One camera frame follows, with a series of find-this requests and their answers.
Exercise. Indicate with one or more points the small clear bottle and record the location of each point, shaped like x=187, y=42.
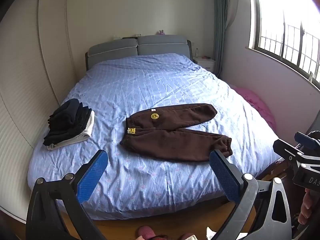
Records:
x=197, y=53

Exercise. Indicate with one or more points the person's right hand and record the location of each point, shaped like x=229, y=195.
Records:
x=308, y=207

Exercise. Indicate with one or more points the window with dark frame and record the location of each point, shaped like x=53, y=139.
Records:
x=287, y=30

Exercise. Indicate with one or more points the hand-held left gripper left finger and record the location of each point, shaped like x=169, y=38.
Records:
x=93, y=174

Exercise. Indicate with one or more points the grey padded headboard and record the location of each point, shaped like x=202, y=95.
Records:
x=150, y=44

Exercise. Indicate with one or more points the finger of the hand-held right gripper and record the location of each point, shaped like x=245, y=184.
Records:
x=306, y=140
x=290, y=155

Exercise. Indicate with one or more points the small pink toy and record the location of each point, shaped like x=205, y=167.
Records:
x=162, y=32

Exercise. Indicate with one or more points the pink blanket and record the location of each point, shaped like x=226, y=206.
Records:
x=260, y=107

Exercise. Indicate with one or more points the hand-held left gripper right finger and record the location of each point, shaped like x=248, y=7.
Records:
x=223, y=177

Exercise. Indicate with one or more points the blue patterned bed sheet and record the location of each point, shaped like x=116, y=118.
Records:
x=140, y=80

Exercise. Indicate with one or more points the white nightstand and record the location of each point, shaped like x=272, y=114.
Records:
x=206, y=63

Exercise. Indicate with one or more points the grey-green curtain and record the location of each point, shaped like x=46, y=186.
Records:
x=221, y=25

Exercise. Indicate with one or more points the white slatted wardrobe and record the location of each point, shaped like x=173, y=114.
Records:
x=22, y=80

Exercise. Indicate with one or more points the wooden bed frame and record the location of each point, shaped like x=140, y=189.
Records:
x=273, y=168

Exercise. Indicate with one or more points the stack of dark folded clothes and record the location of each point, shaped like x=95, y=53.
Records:
x=67, y=120

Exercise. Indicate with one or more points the brown pants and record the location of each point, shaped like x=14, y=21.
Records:
x=175, y=140

